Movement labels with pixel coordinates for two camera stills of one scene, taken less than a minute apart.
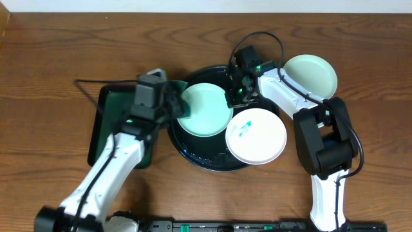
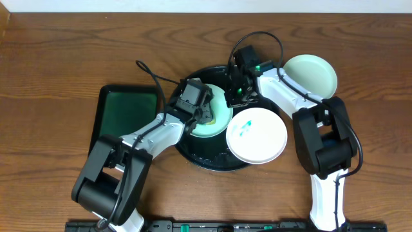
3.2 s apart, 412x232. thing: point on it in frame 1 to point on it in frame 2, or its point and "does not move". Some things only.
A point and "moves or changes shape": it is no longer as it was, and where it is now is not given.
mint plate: (210, 115) does not move
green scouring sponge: (176, 87) moves or changes shape
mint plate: (313, 73) does not move
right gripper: (233, 101) does not move
